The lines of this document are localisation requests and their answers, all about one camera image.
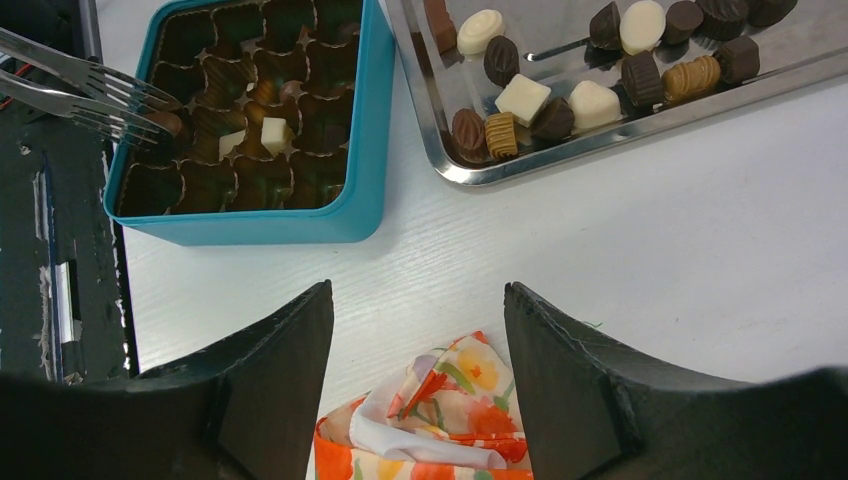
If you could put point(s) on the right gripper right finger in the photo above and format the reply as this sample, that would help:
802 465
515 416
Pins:
596 408

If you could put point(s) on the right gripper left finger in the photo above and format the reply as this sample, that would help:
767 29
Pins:
243 407

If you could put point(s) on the teal chocolate box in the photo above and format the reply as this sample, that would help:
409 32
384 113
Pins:
286 110

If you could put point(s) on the metal serving tongs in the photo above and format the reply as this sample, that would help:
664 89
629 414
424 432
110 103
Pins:
108 102

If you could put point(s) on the floral cloth bag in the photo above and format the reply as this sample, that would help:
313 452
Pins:
452 413

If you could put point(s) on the pile of assorted chocolates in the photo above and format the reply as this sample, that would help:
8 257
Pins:
517 78

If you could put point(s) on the silver metal tray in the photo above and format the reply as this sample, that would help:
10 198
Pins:
807 46

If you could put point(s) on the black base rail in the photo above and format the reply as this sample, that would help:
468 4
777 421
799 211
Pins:
66 312

